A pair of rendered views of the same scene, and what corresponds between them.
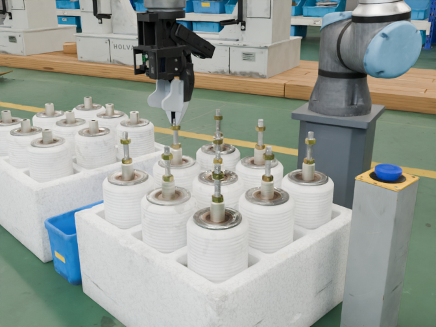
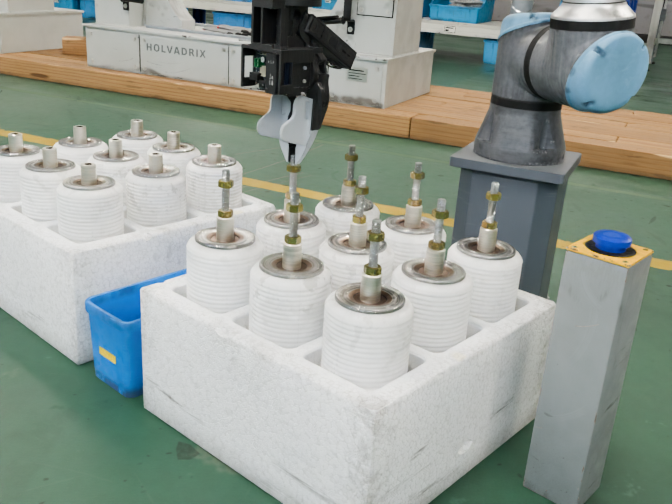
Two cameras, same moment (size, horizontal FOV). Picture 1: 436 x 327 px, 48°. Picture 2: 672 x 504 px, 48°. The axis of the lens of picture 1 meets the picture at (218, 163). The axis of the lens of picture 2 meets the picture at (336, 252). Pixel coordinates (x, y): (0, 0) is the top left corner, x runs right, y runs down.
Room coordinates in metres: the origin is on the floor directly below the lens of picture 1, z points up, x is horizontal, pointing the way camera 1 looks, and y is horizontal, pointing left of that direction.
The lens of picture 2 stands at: (-0.05, 0.10, 0.58)
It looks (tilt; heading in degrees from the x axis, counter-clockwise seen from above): 21 degrees down; 355
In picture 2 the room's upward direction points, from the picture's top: 4 degrees clockwise
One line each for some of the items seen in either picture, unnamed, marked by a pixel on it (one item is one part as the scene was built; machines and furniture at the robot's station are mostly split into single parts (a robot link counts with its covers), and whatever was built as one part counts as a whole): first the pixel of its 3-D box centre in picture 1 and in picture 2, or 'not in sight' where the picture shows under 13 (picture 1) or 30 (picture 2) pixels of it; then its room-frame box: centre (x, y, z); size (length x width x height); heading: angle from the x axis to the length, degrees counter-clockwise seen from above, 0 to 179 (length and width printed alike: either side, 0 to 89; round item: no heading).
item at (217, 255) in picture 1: (217, 269); (363, 373); (0.68, 0.00, 0.16); 0.10 x 0.10 x 0.18
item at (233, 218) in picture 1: (217, 218); (369, 298); (0.68, 0.00, 0.25); 0.08 x 0.08 x 0.01
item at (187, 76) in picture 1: (182, 78); (311, 95); (0.91, 0.07, 0.42); 0.05 x 0.02 x 0.09; 45
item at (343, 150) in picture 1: (334, 165); (505, 237); (1.18, -0.30, 0.15); 0.19 x 0.19 x 0.30; 61
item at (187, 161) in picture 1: (176, 162); (291, 220); (0.93, 0.08, 0.25); 0.08 x 0.08 x 0.01
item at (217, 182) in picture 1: (217, 187); (373, 253); (0.68, 0.00, 0.30); 0.01 x 0.01 x 0.08
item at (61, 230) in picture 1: (118, 230); (190, 320); (1.00, 0.23, 0.06); 0.30 x 0.11 x 0.12; 134
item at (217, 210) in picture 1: (217, 210); (370, 287); (0.68, 0.00, 0.26); 0.02 x 0.02 x 0.03
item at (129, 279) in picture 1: (218, 254); (348, 355); (0.84, 0.00, 0.09); 0.39 x 0.39 x 0.18; 45
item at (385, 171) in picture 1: (387, 173); (611, 243); (0.69, -0.26, 0.32); 0.04 x 0.04 x 0.02
